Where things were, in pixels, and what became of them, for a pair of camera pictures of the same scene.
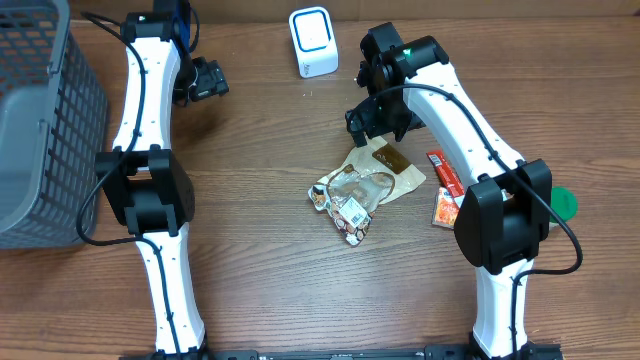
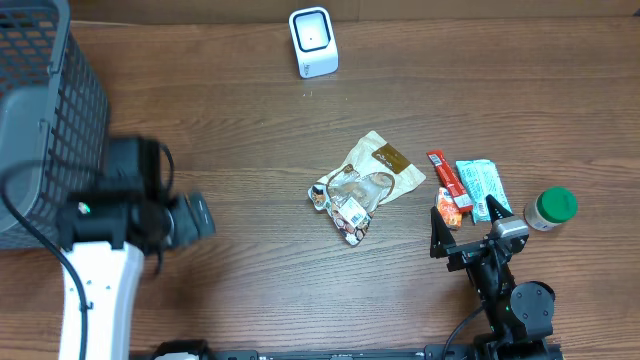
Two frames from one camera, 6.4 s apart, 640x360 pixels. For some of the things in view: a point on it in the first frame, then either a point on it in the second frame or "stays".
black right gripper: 362,121 -> 473,248
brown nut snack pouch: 375,173 stays
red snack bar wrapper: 446,173 stays
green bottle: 564,203 stays
